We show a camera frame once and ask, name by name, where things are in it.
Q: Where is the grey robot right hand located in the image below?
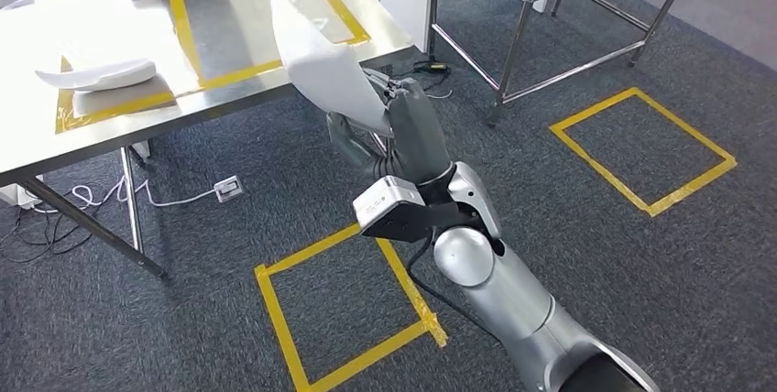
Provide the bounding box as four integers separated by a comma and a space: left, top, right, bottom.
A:
325, 69, 455, 187

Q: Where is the white plastic panel part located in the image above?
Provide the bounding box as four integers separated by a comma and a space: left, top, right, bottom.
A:
34, 58, 158, 94
269, 0, 395, 138

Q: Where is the stainless steel workbench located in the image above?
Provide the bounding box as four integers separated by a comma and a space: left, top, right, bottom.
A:
0, 0, 415, 281

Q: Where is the white power strip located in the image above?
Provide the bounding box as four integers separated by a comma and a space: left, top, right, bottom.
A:
213, 175, 246, 204

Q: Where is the yellow floor tape square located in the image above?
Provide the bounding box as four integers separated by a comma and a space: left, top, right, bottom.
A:
255, 222, 449, 392
549, 86, 738, 218

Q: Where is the pale foam pad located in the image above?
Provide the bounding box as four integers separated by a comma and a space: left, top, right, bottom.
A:
71, 73, 179, 117

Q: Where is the small yellow bench tape rectangle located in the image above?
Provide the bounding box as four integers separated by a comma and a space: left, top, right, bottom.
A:
54, 55, 179, 136

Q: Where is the white box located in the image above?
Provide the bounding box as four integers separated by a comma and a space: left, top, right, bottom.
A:
0, 175, 45, 209

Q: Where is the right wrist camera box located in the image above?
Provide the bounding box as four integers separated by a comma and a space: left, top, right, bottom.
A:
353, 175, 468, 244

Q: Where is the black camera cable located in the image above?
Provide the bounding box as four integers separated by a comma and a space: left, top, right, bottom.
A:
405, 228, 487, 330

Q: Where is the white power cable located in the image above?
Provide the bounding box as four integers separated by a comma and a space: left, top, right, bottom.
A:
30, 177, 220, 215

